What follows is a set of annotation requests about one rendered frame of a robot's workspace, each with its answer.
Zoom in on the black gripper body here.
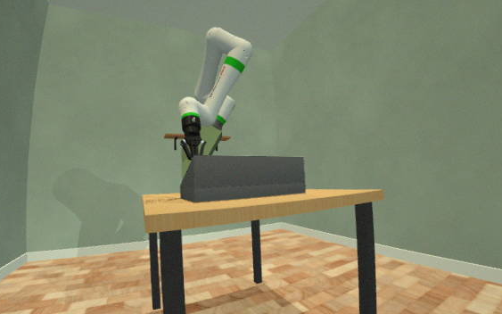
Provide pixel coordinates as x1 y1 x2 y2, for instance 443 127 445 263
185 127 202 146

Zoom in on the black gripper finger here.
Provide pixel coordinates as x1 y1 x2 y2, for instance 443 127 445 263
180 137 195 160
194 137 207 155

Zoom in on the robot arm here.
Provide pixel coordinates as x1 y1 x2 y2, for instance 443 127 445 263
178 28 253 132

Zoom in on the grey switch console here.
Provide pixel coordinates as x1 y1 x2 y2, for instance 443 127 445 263
180 155 306 202

